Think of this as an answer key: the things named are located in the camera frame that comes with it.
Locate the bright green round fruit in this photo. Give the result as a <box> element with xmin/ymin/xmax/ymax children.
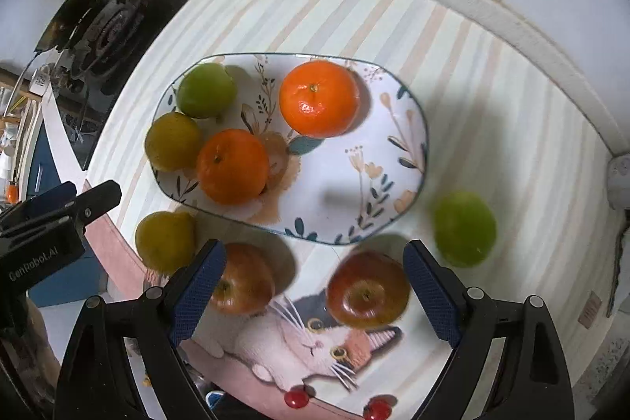
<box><xmin>176</xmin><ymin>62</ymin><xmax>237</xmax><ymax>120</ymax></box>
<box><xmin>433</xmin><ymin>191</ymin><xmax>497</xmax><ymax>268</ymax></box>

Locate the yellow-green round fruit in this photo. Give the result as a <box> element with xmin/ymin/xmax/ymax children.
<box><xmin>144</xmin><ymin>112</ymin><xmax>202</xmax><ymax>172</ymax></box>
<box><xmin>135</xmin><ymin>211</ymin><xmax>196</xmax><ymax>276</ymax></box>

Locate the striped cat print mat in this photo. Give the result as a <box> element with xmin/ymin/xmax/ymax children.
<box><xmin>86</xmin><ymin>0</ymin><xmax>616</xmax><ymax>420</ymax></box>

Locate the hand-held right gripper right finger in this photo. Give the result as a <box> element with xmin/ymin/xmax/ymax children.
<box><xmin>402</xmin><ymin>239</ymin><xmax>575</xmax><ymax>420</ymax></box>

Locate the large orange tangerine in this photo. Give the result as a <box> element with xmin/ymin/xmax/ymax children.
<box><xmin>279</xmin><ymin>60</ymin><xmax>361</xmax><ymax>138</ymax></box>

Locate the small orange tangerine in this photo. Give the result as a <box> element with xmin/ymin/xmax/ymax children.
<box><xmin>196</xmin><ymin>129</ymin><xmax>271</xmax><ymax>205</ymax></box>

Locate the floral oval plate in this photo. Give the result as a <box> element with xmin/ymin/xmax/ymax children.
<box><xmin>149</xmin><ymin>52</ymin><xmax>428</xmax><ymax>246</ymax></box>

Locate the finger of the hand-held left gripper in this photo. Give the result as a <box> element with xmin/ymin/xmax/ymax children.
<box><xmin>0</xmin><ymin>180</ymin><xmax>122</xmax><ymax>238</ymax></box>
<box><xmin>10</xmin><ymin>181</ymin><xmax>78</xmax><ymax>218</ymax></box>

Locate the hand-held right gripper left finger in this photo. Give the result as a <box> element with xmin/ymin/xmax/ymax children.
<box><xmin>53</xmin><ymin>239</ymin><xmax>228</xmax><ymax>420</ymax></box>

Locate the red apple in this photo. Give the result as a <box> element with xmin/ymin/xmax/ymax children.
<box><xmin>327</xmin><ymin>251</ymin><xmax>411</xmax><ymax>329</ymax></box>
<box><xmin>209</xmin><ymin>243</ymin><xmax>275</xmax><ymax>315</ymax></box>

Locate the black gas stove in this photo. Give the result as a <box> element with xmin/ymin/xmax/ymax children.
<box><xmin>37</xmin><ymin>0</ymin><xmax>208</xmax><ymax>170</ymax></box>

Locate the white wall socket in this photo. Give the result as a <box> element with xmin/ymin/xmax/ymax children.
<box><xmin>606</xmin><ymin>154</ymin><xmax>630</xmax><ymax>209</ymax></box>

